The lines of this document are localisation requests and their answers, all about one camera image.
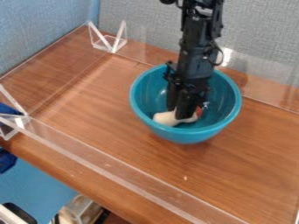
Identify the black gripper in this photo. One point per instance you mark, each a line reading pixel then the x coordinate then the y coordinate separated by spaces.
pixel 190 74

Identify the blue plastic bowl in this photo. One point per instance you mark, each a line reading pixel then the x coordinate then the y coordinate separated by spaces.
pixel 148 99

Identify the white brown toy mushroom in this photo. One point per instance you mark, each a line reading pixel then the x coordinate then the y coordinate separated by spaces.
pixel 167 119

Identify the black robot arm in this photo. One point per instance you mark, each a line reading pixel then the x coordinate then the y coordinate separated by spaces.
pixel 200 22

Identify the clear acrylic back barrier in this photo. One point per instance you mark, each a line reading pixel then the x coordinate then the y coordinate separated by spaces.
pixel 265 80

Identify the clear acrylic barrier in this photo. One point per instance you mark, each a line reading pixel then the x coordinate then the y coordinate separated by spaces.
pixel 265 80
pixel 86 164

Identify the clear acrylic front barrier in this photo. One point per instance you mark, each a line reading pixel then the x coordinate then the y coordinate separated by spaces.
pixel 86 164

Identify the white box under table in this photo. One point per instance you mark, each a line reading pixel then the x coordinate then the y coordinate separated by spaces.
pixel 80 211

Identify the black white device corner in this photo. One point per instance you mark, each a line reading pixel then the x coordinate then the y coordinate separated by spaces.
pixel 14 215

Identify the clear acrylic corner bracket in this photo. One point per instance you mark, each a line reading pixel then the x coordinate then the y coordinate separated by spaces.
pixel 106 42

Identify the clear acrylic left bracket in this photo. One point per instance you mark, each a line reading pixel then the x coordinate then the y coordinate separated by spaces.
pixel 14 117

